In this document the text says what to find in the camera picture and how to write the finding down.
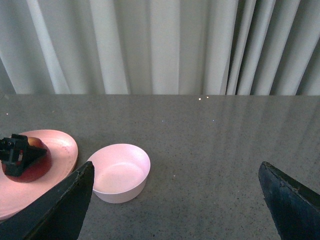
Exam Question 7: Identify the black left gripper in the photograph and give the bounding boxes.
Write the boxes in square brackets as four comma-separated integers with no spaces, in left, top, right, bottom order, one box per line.
[0,134,47,177]

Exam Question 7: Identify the pale pink bowl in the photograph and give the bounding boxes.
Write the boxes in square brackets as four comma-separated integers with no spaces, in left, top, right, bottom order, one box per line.
[88,143,151,204]

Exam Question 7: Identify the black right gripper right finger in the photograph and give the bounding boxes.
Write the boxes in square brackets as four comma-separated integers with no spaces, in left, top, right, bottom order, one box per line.
[258,161,320,240]

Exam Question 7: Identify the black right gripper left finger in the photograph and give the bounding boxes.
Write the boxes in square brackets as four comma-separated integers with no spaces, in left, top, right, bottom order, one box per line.
[0,161,95,240]

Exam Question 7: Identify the pink plate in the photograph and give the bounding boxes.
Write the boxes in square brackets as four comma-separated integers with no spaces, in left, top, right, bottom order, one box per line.
[0,129,78,221]

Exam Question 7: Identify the red apple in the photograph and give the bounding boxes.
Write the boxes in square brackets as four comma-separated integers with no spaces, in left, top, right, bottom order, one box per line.
[1,136,52,183]

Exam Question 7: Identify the white curtain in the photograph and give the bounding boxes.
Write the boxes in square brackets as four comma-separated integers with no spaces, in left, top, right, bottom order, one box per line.
[0,0,320,96]

